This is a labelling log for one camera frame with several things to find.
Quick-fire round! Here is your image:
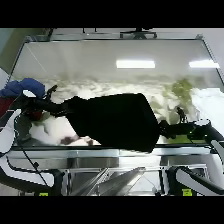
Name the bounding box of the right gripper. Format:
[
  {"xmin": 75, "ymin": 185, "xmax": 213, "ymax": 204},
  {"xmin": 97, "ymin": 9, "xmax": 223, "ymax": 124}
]
[{"xmin": 158, "ymin": 119, "xmax": 178, "ymax": 140}]

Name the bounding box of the black garment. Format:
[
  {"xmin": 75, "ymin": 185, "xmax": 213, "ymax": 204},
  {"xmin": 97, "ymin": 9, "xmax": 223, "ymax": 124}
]
[{"xmin": 66, "ymin": 92, "xmax": 161, "ymax": 154}]

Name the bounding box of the black office chair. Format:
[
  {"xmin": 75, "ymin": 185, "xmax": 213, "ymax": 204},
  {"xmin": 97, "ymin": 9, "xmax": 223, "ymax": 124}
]
[{"xmin": 119, "ymin": 27, "xmax": 158, "ymax": 40}]

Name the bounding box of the blue garment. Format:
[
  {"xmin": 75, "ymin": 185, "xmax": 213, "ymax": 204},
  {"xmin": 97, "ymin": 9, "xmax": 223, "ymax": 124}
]
[{"xmin": 0, "ymin": 77, "xmax": 46, "ymax": 100}]

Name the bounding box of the dark red garment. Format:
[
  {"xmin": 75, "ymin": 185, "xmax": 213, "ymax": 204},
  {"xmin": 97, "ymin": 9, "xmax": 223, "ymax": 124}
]
[{"xmin": 0, "ymin": 97, "xmax": 44, "ymax": 122}]

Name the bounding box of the silver frame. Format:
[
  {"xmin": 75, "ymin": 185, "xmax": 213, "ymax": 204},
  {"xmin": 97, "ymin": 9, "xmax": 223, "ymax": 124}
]
[{"xmin": 0, "ymin": 145, "xmax": 224, "ymax": 197}]

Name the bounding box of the black cable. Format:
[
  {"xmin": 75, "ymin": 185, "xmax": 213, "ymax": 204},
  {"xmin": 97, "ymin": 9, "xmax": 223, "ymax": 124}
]
[{"xmin": 13, "ymin": 122, "xmax": 47, "ymax": 188}]

